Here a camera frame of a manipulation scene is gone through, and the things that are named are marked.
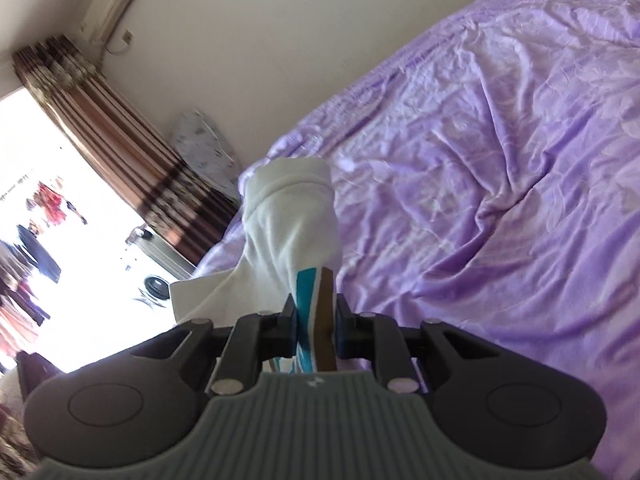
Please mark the brown striped curtain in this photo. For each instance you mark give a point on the brown striped curtain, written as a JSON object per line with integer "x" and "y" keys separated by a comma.
{"x": 115, "y": 125}

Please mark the white washing machine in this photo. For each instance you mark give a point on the white washing machine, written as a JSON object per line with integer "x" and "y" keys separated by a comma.
{"x": 157, "y": 275}

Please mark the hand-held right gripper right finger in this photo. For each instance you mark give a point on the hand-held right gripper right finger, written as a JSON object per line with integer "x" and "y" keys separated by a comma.
{"x": 342, "y": 322}

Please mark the purple floral bed sheet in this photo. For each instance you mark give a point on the purple floral bed sheet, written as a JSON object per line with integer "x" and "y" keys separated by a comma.
{"x": 475, "y": 160}

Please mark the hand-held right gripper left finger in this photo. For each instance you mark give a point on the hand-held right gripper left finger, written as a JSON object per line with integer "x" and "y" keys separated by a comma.
{"x": 288, "y": 320}

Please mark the wall socket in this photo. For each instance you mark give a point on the wall socket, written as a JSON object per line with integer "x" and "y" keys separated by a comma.
{"x": 127, "y": 37}

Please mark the hanging clothes outside window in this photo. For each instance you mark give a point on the hanging clothes outside window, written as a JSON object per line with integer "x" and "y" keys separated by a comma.
{"x": 35, "y": 260}

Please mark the white small shirt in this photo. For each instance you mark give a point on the white small shirt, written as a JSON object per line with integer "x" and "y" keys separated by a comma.
{"x": 290, "y": 220}

